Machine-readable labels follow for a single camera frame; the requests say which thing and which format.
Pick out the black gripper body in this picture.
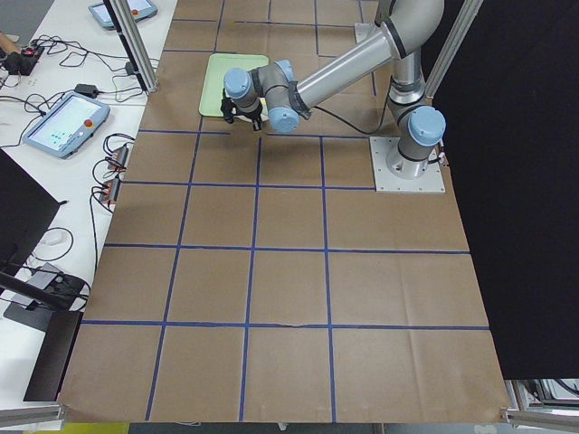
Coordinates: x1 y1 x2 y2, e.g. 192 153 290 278
221 90 267 122

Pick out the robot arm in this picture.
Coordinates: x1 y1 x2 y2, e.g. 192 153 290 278
221 0 446 180

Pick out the light green tray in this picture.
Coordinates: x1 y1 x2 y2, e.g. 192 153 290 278
199 52 269 118

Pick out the far teach pendant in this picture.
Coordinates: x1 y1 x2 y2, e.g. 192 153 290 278
87 0 159 32

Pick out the teach pendant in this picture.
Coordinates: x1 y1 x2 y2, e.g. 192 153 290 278
87 0 159 32
23 91 110 158

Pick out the black power adapter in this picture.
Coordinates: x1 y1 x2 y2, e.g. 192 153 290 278
74 83 100 99

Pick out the brown paper table cover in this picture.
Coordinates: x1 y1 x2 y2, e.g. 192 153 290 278
59 1 508 423

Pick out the near teach pendant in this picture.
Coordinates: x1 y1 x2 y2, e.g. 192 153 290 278
23 91 110 158

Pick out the black monitor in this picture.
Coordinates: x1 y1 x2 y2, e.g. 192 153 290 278
0 146 90 335

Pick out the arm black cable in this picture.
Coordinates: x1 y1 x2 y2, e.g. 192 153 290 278
307 90 402 137

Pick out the aluminium frame post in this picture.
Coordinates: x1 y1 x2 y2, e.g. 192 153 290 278
103 0 158 94

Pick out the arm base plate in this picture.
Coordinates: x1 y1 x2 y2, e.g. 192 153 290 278
354 23 375 44
369 137 446 194

